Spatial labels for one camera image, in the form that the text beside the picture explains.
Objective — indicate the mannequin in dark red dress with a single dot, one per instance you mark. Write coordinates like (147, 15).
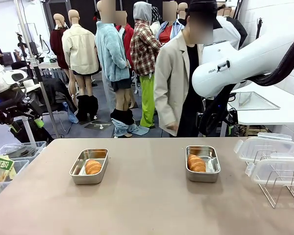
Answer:
(57, 46)

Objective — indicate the black bunched trousers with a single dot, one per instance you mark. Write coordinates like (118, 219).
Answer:
(87, 107)

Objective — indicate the clear plastic storage bin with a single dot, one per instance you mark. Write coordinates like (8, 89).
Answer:
(20, 166)
(36, 147)

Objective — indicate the wooden pallet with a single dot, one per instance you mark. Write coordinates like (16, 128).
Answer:
(254, 131)

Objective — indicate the rectangular steel container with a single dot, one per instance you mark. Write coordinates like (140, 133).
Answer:
(88, 178)
(203, 177)

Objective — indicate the black camera stand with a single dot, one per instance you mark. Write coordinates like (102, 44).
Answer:
(35, 71)

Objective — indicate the seated background person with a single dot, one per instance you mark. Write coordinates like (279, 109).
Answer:
(20, 52)

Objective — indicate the flat mannequin base plate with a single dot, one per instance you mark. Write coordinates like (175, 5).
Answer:
(98, 126)

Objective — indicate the person's right forearm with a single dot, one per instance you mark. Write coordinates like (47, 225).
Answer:
(169, 110)

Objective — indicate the green snack bag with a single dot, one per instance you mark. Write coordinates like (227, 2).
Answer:
(1, 164)

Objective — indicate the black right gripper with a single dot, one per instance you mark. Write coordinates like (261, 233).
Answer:
(231, 117)

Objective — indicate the mannequin in cream jacket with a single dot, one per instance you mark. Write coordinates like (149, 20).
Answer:
(79, 49)

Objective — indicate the black bag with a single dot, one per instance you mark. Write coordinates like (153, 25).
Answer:
(41, 135)

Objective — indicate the white side table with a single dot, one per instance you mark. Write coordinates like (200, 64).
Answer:
(291, 115)

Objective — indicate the mannequin in red jacket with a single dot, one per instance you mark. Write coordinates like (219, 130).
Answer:
(128, 36)

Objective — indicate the mannequin in blue shirt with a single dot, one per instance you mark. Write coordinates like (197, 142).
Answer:
(165, 34)

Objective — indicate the mannequin in white shirt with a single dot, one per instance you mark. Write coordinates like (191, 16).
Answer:
(229, 29)

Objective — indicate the perforated metal tray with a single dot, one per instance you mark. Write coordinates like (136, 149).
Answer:
(259, 104)

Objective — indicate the golden croissant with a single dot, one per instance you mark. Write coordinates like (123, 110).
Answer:
(93, 167)
(196, 163)

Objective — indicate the person in beige blazer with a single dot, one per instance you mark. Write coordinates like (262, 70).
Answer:
(171, 80)

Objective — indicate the mannequin in plaid shirt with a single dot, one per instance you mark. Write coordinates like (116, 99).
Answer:
(144, 49)

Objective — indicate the person's right hand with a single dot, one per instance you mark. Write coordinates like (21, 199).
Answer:
(172, 126)

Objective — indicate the light blue cloth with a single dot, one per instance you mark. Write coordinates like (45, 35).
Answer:
(73, 117)

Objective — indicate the chair with black jacket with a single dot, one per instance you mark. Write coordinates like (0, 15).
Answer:
(56, 93)

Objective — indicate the grey work table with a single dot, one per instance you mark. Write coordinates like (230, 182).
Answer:
(49, 65)

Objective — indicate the black tripod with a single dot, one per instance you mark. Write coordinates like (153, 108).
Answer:
(259, 27)

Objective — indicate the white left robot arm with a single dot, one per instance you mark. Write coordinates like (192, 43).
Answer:
(5, 78)

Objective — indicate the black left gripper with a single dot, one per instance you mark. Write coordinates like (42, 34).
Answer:
(12, 113)

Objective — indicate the mannequin in dark coat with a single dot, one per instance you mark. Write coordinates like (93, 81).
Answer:
(242, 31)

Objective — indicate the silver metal pole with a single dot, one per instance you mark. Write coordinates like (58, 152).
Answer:
(47, 105)

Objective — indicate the mannequin in blue fleece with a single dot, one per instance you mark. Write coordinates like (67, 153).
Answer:
(110, 54)

